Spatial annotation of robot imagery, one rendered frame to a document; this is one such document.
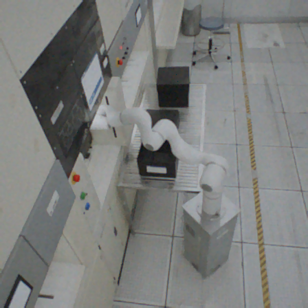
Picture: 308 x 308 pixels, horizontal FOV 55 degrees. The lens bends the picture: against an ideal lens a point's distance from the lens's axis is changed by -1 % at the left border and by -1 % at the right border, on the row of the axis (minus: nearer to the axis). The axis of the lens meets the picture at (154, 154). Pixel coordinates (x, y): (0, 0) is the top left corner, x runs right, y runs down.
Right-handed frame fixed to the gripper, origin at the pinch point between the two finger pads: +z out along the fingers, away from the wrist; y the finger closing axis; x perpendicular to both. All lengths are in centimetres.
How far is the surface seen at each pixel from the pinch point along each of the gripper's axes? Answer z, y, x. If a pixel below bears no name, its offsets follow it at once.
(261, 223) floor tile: -147, 9, -123
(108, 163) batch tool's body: -24.6, -3.3, -35.5
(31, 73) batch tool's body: -30, -54, 71
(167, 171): -67, -5, -39
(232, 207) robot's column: -112, -27, -47
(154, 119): -51, 48, -36
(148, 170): -53, -5, -40
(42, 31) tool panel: -30, -37, 78
